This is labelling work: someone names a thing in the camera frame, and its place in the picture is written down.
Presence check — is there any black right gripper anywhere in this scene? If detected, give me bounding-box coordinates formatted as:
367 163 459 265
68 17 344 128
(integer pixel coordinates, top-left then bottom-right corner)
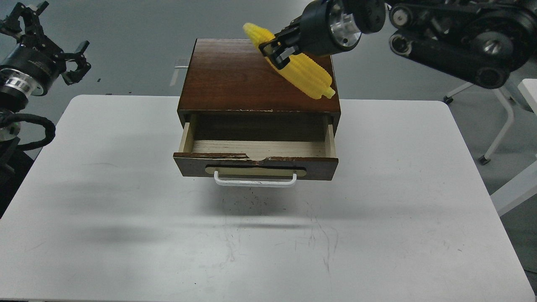
258 0 361 70

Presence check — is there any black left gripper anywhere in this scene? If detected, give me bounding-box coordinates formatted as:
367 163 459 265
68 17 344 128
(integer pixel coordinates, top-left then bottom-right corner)
0 1 91 97

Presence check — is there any yellow corn cob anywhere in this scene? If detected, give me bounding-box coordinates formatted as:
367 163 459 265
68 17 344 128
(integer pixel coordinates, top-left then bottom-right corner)
243 23 336 99

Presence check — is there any wooden drawer with white handle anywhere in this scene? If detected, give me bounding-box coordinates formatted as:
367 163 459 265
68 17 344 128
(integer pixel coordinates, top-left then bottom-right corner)
173 114 338 180

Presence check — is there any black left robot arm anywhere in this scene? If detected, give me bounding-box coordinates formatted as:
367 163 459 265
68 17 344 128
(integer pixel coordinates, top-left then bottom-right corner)
0 1 91 213

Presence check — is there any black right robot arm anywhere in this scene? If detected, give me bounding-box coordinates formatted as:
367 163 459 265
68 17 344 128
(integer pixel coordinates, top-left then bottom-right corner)
259 0 537 89

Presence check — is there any dark wooden cabinet box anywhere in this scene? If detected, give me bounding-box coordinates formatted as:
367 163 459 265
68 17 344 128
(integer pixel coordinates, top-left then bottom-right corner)
177 38 341 126

